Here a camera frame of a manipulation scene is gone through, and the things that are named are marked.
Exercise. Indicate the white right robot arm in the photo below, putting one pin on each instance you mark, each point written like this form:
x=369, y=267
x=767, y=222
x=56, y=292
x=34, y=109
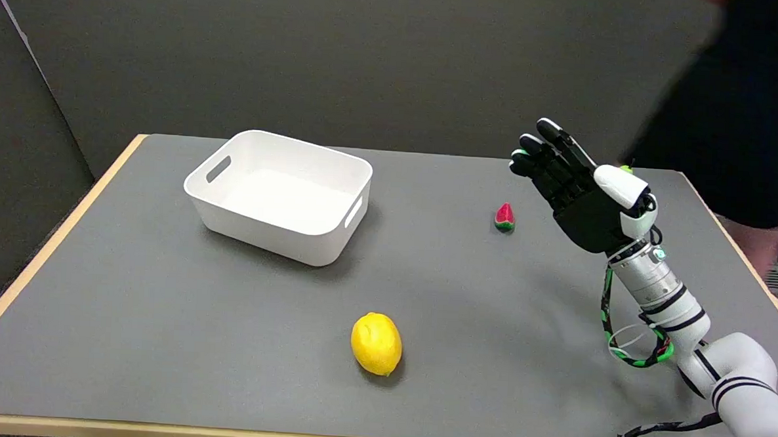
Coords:
x=661, y=293

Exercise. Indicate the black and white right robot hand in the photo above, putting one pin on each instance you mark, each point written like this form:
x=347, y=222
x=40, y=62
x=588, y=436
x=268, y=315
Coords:
x=586, y=207

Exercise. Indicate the person in dark clothes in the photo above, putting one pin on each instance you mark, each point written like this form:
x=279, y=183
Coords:
x=735, y=109

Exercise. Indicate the green pear toy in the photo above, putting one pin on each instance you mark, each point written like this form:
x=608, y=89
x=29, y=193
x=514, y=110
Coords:
x=625, y=168

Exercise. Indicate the yellow lemon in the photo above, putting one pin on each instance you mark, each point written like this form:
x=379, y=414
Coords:
x=376, y=343

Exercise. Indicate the small watermelon slice toy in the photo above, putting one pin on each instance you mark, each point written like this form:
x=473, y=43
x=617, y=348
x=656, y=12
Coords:
x=504, y=217

